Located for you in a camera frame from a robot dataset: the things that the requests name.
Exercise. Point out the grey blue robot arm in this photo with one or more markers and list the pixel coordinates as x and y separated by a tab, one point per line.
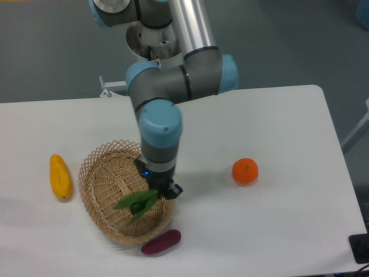
155	92

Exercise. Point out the black device at table edge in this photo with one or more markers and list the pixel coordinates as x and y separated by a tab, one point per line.
359	247

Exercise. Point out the orange mandarin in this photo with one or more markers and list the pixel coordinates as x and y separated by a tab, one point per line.
245	171

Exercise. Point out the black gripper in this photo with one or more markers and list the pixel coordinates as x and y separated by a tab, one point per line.
160	179

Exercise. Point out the yellow mango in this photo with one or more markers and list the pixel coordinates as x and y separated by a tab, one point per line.
60	178

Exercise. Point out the green bok choy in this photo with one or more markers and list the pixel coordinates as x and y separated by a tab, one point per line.
138	203

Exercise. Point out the woven wicker basket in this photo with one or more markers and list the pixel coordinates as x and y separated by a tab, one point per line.
108	174

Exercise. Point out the purple sweet potato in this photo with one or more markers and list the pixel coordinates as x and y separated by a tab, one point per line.
163	242

